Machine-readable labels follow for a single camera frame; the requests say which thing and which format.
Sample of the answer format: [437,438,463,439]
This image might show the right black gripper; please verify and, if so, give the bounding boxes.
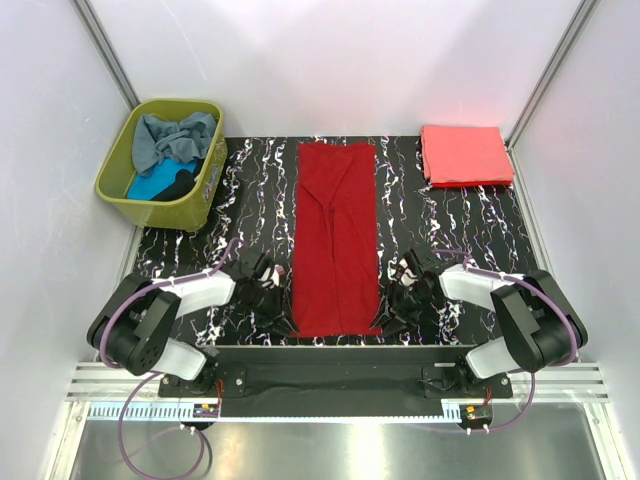
[369,280,436,338]

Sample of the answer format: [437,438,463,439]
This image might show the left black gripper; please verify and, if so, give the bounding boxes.
[239,282,298,339]

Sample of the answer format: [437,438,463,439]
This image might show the red t shirt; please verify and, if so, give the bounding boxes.
[292,142,381,338]

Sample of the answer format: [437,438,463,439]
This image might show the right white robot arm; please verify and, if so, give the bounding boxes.
[370,248,589,397]

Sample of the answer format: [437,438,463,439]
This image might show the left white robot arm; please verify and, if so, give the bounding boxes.
[86,248,299,396]

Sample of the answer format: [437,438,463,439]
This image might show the black t shirt in bin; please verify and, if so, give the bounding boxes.
[152,169,196,202]

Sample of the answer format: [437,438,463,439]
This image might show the folded coral t shirt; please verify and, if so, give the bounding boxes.
[420,125,514,183]

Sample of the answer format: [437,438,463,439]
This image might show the olive green plastic bin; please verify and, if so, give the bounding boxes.
[95,99,227,232]

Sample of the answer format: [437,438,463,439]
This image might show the blue t shirt in bin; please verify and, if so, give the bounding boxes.
[126,159,187,201]

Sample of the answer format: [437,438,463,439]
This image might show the grey t shirt in bin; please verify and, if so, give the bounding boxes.
[132,112,217,176]

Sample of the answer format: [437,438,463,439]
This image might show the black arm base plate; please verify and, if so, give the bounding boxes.
[159,346,513,421]

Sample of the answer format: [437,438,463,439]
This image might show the slotted white cable duct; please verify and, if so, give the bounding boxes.
[88,401,219,422]

